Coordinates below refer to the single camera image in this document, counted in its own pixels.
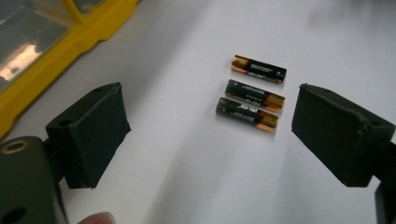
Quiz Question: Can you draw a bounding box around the grid of transparent drawers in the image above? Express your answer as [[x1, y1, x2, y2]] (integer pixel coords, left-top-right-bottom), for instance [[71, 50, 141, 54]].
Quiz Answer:
[[0, 0, 106, 93]]

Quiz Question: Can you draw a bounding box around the yellow and black organizer case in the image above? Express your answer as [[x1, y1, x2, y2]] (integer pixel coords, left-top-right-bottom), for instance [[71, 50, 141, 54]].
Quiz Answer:
[[0, 0, 140, 142]]

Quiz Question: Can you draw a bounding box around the black and gold battery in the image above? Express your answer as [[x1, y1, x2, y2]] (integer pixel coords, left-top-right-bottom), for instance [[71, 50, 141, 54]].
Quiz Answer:
[[215, 96, 280, 133], [230, 54, 289, 85], [224, 78, 286, 113]]

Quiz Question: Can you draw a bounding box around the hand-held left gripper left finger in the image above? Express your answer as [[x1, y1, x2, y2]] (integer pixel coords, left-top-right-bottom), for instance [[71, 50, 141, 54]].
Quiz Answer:
[[45, 81, 132, 190]]

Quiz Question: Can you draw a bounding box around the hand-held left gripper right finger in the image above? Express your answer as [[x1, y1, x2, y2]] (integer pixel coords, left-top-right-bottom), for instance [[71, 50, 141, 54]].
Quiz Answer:
[[290, 82, 396, 189]]

